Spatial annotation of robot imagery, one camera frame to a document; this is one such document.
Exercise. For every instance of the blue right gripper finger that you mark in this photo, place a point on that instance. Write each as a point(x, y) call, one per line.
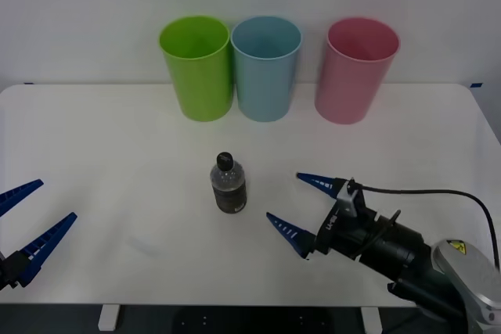
point(291, 232)
point(319, 183)

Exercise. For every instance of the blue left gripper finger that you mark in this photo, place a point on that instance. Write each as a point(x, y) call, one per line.
point(45, 240)
point(15, 195)

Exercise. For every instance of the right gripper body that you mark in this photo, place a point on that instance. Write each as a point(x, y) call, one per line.
point(344, 232)

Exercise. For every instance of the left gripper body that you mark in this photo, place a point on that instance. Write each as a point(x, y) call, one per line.
point(4, 271)

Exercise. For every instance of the small dark plastic bottle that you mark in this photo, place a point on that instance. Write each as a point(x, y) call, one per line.
point(229, 191)

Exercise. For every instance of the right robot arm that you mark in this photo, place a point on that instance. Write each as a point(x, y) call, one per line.
point(415, 256)

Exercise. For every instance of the white table leg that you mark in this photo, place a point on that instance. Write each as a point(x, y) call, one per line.
point(108, 316)
point(371, 320)

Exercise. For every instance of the pink plastic bin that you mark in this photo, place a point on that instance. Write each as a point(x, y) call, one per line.
point(344, 87)

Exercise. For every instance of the pale blue plastic bin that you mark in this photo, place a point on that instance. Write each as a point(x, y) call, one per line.
point(264, 87)

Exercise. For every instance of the green plastic bin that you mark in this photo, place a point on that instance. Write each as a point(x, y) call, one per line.
point(199, 83)

